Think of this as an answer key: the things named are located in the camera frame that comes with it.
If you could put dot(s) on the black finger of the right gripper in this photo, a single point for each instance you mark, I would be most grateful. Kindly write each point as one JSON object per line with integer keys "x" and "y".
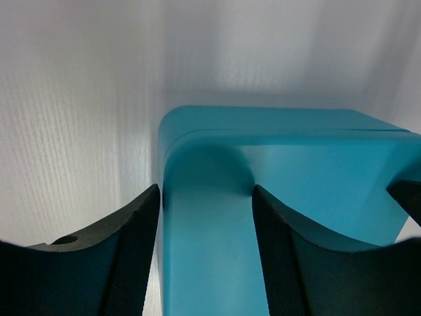
{"x": 407, "y": 193}

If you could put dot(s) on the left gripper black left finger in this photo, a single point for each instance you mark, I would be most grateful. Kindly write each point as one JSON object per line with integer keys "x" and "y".
{"x": 102, "y": 269}

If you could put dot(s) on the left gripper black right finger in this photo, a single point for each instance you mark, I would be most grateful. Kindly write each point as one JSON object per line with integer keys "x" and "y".
{"x": 309, "y": 269}

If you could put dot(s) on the teal tin lid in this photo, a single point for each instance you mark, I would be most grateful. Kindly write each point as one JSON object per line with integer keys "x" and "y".
{"x": 338, "y": 178}

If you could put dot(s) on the teal tin box with cups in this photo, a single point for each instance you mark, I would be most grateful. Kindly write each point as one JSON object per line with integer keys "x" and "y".
{"x": 183, "y": 120}

